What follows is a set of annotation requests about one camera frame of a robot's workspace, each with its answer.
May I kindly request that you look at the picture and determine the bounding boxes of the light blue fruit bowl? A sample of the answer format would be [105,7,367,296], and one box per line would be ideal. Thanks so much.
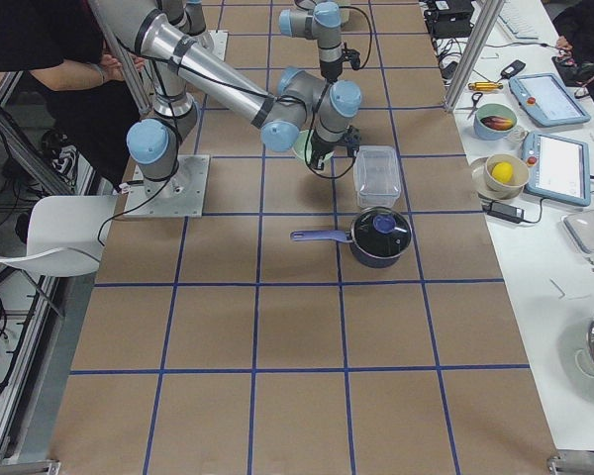
[473,103,517,141]

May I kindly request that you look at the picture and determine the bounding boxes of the beige plate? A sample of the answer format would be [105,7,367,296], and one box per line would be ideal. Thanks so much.
[470,157,524,200]

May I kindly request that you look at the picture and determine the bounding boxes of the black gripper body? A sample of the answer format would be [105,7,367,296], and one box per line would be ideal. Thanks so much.
[319,47,360,82]
[307,126,361,171]

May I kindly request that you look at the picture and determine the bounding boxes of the aluminium frame post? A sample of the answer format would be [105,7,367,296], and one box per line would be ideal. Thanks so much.
[444,0,505,112]

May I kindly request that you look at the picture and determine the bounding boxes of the clear plastic container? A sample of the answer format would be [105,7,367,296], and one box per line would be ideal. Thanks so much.
[353,145,401,208]

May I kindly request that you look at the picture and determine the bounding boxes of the black power adapter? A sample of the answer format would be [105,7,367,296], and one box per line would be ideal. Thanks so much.
[482,201,524,224]

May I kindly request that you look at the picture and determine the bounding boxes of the green bowl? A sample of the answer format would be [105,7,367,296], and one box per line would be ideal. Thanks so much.
[292,130,315,169]

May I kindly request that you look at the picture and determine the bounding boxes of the beige bowl with lemon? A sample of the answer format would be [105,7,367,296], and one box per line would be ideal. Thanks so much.
[483,154,530,194]

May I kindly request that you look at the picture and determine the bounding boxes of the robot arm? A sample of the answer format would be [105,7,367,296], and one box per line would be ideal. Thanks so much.
[278,1,361,83]
[99,1,362,174]

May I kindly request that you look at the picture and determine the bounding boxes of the person in black shirt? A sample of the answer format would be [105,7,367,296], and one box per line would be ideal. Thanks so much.
[0,1,140,186]

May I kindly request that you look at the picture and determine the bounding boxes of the dark blue saucepan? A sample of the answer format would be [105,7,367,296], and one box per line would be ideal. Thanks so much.
[290,207,412,268]

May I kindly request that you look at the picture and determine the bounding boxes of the teach pendant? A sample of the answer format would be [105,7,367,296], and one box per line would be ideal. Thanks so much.
[522,132,591,207]
[508,73,591,128]

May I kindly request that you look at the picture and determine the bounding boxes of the black computer box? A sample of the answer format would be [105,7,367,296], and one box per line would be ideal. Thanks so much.
[424,0,474,40]

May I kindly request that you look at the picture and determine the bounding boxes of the lower teach pendant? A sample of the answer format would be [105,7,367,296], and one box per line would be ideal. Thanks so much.
[522,132,591,207]

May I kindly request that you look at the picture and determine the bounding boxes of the white chair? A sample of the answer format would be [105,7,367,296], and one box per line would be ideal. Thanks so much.
[0,195,117,277]

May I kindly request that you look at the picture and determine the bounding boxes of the yellow screwdriver tool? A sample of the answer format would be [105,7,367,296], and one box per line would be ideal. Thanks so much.
[467,81,504,93]

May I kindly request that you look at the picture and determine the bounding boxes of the black car key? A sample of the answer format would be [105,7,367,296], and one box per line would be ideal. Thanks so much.
[500,59,526,80]

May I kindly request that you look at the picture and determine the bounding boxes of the scissors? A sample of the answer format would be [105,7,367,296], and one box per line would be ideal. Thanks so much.
[467,91,484,118]

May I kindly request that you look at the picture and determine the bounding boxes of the grey lidded box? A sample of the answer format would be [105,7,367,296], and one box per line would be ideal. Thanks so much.
[561,209,594,254]

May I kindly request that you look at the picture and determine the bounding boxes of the upper teach pendant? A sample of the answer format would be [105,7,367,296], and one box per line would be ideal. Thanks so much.
[508,73,591,128]

